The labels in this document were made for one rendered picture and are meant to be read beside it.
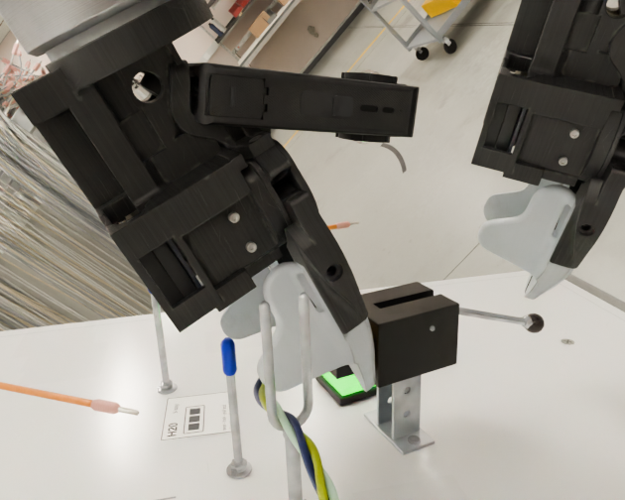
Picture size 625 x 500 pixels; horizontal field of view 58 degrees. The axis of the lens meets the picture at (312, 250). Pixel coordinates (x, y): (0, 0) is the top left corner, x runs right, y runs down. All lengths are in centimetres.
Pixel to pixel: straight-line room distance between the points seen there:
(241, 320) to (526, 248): 18
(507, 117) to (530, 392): 20
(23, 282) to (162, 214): 78
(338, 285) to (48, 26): 15
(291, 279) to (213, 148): 7
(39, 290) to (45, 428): 56
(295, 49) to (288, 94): 814
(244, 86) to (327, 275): 9
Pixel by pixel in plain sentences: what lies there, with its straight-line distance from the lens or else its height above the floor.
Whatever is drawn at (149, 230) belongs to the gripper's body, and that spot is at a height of 127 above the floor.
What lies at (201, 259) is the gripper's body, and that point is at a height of 124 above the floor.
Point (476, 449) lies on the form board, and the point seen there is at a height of 103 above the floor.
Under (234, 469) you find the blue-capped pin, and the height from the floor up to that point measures 114.
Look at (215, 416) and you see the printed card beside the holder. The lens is 40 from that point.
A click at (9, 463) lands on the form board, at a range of 41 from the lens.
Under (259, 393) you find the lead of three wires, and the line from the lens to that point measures 26.
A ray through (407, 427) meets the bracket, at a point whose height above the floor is 106.
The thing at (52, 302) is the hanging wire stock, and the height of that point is 124.
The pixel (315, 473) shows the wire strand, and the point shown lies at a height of 119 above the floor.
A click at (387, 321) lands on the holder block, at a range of 31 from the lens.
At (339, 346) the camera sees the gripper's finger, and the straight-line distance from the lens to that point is 28.
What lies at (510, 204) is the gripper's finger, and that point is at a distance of 40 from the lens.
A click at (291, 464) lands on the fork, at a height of 117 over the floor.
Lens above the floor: 129
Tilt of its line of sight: 20 degrees down
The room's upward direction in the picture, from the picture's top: 52 degrees counter-clockwise
